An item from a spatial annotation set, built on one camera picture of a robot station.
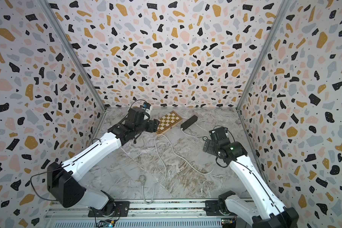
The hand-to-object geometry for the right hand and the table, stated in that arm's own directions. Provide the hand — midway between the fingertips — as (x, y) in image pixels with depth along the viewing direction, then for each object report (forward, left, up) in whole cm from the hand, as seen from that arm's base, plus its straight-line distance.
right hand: (213, 147), depth 77 cm
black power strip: (+33, +12, -18) cm, 39 cm away
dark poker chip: (+18, +1, -18) cm, 26 cm away
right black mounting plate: (-26, +1, -17) cm, 31 cm away
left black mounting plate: (-28, +47, -17) cm, 57 cm away
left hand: (+12, +32, +8) cm, 35 cm away
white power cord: (-11, +40, -16) cm, 44 cm away
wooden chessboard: (+31, +28, -15) cm, 45 cm away
